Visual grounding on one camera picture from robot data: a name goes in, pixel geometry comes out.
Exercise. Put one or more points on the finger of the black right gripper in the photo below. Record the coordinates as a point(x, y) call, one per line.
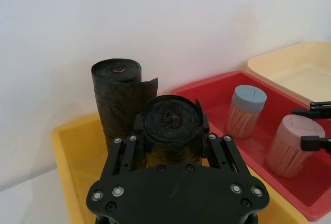
point(314, 143)
point(318, 112)

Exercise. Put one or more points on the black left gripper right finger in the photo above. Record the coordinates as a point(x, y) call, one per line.
point(224, 154)

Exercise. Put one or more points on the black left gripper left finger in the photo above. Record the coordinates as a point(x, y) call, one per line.
point(123, 154)

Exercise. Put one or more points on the toothpick jar with pink lid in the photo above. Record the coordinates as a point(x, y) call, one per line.
point(287, 146)

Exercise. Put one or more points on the black trash bag roll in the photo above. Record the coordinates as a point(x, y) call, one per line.
point(172, 131)
point(113, 97)

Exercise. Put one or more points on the yellow plastic bin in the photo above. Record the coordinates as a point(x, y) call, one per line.
point(77, 151)

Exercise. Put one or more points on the toothpick jar with blue lid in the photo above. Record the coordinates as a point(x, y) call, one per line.
point(245, 110)

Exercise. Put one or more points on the cream plastic bin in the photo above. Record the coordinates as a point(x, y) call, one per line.
point(292, 63)

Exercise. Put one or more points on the red plastic bin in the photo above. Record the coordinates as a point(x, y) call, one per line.
point(282, 193)

